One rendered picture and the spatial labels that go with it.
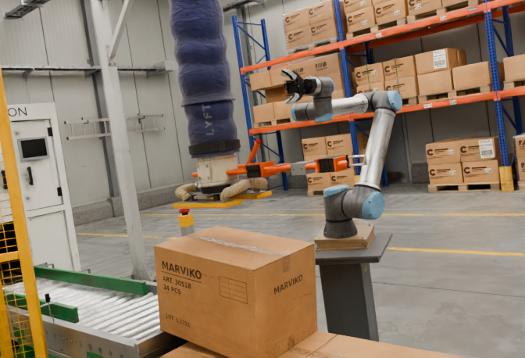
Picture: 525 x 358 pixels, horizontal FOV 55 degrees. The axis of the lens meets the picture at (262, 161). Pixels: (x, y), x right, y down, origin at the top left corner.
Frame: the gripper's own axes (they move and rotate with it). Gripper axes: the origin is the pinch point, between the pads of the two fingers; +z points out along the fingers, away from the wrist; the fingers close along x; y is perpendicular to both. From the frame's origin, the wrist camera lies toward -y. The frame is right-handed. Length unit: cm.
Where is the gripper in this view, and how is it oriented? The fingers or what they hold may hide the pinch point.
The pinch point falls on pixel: (284, 86)
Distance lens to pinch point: 224.5
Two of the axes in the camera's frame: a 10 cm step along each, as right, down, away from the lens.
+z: -6.5, 1.3, -7.5
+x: -1.4, -9.9, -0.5
